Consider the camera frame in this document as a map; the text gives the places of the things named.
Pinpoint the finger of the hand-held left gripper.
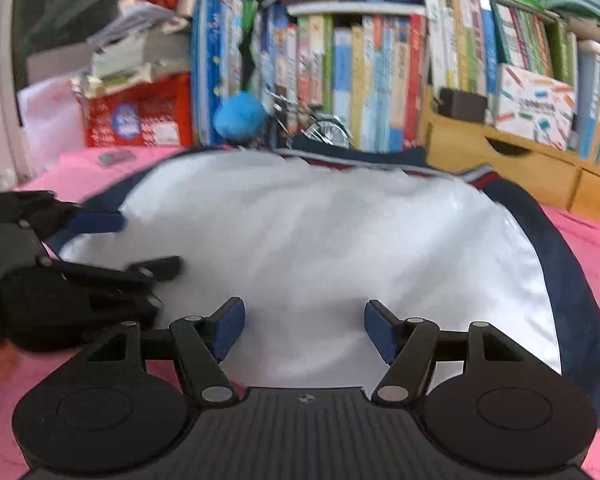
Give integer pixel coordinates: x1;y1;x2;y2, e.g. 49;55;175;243
50;202;127;241
124;255;183;285

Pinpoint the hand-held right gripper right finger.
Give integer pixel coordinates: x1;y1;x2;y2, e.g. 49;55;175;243
364;299;512;406

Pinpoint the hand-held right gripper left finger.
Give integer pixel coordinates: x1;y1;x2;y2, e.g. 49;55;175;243
82;296;247;407

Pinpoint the white and navy jacket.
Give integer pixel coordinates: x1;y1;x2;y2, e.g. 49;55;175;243
45;144;600;429

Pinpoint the small grey flat object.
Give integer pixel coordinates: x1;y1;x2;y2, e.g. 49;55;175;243
98;149;134;166

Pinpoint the white plastic bag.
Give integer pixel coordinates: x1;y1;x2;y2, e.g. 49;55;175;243
16;76;87;172

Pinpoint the red gift box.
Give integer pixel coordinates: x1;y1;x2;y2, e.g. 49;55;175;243
81;71;194;149

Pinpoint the stack of papers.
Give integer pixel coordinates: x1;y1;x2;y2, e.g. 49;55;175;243
71;0;192;97

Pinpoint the blue plush ball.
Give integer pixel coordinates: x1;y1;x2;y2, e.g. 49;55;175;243
214;91;268;139

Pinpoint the miniature bicycle model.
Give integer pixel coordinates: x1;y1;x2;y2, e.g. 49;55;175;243
261;89;354;152

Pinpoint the wooden drawer box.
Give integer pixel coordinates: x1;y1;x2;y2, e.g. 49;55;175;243
416;84;600;227

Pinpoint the black power adapter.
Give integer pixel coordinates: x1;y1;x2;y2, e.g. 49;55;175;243
436;86;489;122

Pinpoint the row of books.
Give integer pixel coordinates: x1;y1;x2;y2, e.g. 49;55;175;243
190;0;600;169

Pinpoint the white printed box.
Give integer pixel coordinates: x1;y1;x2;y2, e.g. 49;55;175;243
494;61;577;149

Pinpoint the white window frame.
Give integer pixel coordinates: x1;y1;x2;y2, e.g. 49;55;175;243
0;0;132;163

